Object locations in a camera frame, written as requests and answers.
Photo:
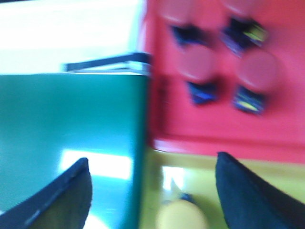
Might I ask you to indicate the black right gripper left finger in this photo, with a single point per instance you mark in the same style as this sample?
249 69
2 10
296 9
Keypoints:
62 204

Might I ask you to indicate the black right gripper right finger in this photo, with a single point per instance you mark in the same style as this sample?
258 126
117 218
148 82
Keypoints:
250 202

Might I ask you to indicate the red mushroom push button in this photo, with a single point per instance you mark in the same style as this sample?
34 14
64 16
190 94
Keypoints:
178 14

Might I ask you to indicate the green conveyor belt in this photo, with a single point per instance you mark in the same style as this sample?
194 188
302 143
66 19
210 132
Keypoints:
49 121

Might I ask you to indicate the yellow plastic tray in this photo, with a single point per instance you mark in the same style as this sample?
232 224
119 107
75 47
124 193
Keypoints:
167 175

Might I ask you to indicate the red plastic tray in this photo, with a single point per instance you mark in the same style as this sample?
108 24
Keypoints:
177 125

